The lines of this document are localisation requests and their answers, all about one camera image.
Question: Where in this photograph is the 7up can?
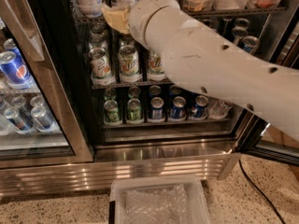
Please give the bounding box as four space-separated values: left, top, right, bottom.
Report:
148 50 164 75
89 48 112 79
118 45 140 77

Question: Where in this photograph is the front pepsi can middle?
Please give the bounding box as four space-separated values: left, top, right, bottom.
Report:
170 96 186 119

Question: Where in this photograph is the silver can behind glass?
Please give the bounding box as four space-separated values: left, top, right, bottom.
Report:
4 107 33 131
31 105 55 130

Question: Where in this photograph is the open right fridge door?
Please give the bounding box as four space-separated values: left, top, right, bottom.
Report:
237 11 299 166

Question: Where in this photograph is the clear plastic bin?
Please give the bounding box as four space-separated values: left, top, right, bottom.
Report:
108 175 211 224

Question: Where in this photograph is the front right 7up can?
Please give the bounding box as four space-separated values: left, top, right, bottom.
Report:
148 50 164 75

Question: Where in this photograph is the black power cable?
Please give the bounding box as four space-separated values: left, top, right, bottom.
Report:
238 160 287 224

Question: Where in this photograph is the left glass fridge door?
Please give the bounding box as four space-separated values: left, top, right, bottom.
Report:
0 0 93 169

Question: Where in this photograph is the bubble wrap sheet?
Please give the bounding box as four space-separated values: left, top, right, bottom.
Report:
124 185 190 224

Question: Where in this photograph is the silver can behind glass right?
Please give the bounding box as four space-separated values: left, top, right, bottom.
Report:
31 105 55 130

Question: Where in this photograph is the front pepsi can left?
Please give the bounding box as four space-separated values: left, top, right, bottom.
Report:
149 97 164 120

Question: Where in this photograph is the front water bottle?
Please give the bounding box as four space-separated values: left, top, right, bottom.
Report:
209 99 233 119

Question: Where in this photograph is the front pepsi can right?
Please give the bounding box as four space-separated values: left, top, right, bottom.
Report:
190 95 208 118

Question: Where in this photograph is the large pepsi can behind glass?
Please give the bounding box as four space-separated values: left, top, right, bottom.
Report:
0 51 31 84

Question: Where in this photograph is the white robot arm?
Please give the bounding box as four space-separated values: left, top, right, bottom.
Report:
102 0 299 139

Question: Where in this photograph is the stainless steel fridge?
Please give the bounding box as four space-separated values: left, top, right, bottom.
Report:
0 0 299 197

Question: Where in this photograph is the front left 7up can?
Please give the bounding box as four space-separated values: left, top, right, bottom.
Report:
89 48 112 79

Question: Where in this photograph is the front green can right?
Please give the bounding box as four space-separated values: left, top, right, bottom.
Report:
127 98 142 121

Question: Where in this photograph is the front green can left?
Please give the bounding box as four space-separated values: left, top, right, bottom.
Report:
104 100 121 123

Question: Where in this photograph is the green can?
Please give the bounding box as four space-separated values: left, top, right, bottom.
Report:
127 98 142 121
104 100 121 123

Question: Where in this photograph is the front middle 7up can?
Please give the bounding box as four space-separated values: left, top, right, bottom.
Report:
118 45 140 77

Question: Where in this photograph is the silver can behind glass left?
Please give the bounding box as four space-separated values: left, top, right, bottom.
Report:
4 107 33 131

